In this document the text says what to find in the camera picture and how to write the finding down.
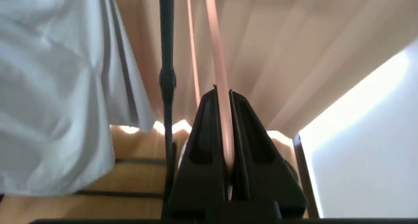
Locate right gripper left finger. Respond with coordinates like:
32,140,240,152
168,85,229,218

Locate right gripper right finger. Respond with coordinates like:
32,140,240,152
228,89,308,218

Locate pink clothes hanger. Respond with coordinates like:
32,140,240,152
185,0,236,174

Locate pale grey shorts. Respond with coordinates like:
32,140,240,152
0,0,158,197

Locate black clothes rack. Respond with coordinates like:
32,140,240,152
73,0,178,218

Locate beige curtain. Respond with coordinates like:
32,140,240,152
110,0,418,140

